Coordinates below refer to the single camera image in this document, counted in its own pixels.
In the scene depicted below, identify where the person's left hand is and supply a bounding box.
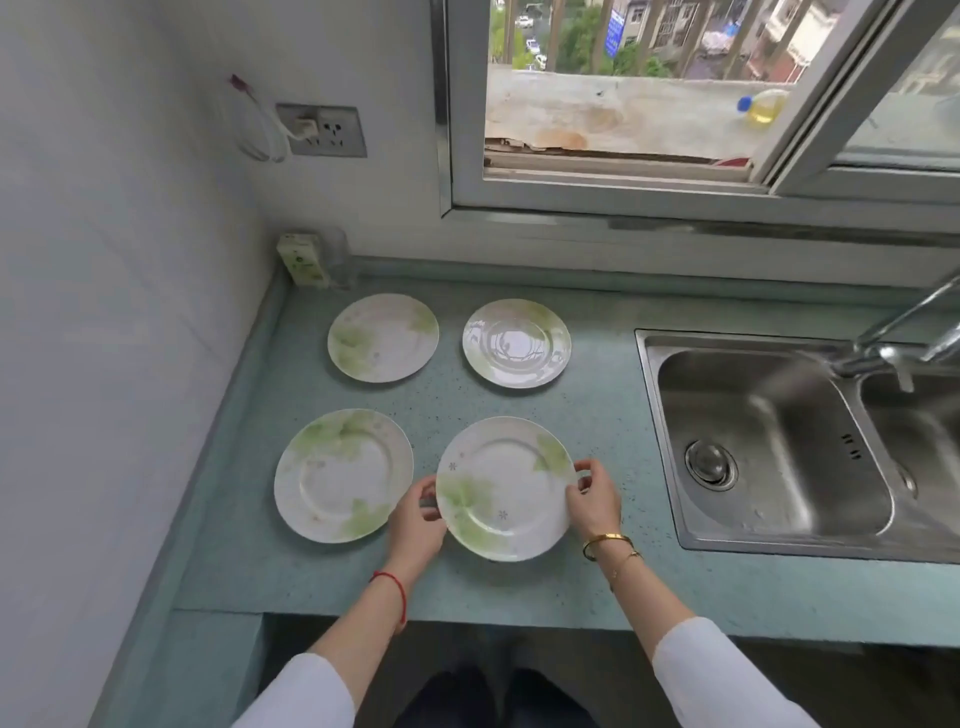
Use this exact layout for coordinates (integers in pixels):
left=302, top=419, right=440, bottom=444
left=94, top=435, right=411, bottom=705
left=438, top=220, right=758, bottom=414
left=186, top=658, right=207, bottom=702
left=382, top=476, right=450, bottom=585

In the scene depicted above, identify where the person's right hand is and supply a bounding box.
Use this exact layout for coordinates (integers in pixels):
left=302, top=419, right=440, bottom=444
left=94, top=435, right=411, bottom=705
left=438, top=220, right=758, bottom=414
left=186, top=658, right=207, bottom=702
left=564, top=459, right=628, bottom=543

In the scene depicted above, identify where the white plate green leaf print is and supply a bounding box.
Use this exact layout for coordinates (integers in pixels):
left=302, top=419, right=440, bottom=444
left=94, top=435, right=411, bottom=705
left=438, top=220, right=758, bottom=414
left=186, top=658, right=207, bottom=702
left=273, top=408, right=415, bottom=545
left=462, top=298, right=573, bottom=390
left=435, top=416, right=579, bottom=564
left=327, top=292, right=441, bottom=384

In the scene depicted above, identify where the person's right forearm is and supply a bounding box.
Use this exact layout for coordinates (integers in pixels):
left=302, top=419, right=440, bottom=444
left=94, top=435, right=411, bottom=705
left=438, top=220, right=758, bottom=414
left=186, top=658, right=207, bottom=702
left=586, top=538, right=820, bottom=728

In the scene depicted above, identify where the person's left forearm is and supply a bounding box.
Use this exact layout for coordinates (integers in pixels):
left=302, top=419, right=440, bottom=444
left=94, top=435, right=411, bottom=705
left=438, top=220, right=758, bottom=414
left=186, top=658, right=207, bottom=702
left=231, top=573, right=410, bottom=728

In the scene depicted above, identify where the gold bangle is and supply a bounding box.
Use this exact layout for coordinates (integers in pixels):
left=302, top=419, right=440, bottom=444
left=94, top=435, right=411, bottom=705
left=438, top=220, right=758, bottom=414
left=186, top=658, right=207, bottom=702
left=582, top=532, right=636, bottom=563

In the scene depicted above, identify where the metal sink drain stopper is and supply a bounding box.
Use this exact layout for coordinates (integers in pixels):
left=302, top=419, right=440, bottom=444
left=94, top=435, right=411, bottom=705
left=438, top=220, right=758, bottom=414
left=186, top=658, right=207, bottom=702
left=683, top=439, right=740, bottom=493

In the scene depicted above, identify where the black shoe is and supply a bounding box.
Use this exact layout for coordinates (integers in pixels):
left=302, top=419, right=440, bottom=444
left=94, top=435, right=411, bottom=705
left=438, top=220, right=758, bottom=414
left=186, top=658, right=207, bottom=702
left=393, top=666, right=498, bottom=728
left=501, top=666, right=603, bottom=728

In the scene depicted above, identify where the stainless steel double sink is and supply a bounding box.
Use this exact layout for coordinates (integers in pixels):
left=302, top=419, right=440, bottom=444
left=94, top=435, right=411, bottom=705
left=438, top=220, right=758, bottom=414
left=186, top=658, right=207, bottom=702
left=634, top=327, right=960, bottom=566

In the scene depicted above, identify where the clear glass cup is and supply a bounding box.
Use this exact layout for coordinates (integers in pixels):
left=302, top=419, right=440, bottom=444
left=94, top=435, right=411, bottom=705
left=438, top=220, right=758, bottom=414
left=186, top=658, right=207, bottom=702
left=319, top=226, right=353, bottom=291

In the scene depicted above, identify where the small white green box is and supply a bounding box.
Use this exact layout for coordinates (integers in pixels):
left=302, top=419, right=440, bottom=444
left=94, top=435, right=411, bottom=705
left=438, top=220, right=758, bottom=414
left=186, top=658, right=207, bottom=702
left=275, top=231, right=332, bottom=291

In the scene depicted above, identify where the chrome faucet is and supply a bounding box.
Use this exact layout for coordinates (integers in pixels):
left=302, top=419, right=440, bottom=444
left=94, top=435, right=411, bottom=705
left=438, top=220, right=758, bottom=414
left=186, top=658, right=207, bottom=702
left=828, top=273, right=960, bottom=395

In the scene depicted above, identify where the yellow oil bottle blue cap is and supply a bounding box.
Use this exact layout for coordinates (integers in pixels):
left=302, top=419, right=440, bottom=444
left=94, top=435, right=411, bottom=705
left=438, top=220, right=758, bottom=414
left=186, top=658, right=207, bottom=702
left=735, top=87, right=793, bottom=127

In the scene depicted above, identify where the open window sash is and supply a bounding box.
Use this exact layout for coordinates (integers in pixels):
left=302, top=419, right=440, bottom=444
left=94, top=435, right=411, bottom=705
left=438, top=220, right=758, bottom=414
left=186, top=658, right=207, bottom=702
left=748, top=0, right=960, bottom=205

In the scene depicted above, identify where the red string bracelet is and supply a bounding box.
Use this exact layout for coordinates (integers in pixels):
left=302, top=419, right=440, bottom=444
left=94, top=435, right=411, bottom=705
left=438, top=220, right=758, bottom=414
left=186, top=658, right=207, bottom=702
left=370, top=570, right=409, bottom=628

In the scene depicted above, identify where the thin gold chain bracelet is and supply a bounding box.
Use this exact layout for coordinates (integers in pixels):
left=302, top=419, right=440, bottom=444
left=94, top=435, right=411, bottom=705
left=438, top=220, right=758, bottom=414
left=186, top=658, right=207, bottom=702
left=609, top=550, right=644, bottom=592

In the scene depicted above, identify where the aluminium window frame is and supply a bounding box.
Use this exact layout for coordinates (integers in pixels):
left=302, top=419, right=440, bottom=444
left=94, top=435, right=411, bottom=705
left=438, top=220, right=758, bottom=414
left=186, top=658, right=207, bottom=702
left=430, top=0, right=960, bottom=235

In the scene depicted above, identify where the grey wall socket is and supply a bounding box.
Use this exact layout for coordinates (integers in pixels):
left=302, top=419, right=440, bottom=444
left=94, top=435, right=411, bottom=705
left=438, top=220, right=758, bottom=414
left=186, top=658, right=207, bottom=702
left=275, top=102, right=369, bottom=159

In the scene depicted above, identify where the white coiled cable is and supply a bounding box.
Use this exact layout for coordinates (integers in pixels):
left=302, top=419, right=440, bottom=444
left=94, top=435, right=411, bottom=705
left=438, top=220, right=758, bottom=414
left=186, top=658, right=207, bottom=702
left=224, top=73, right=303, bottom=165

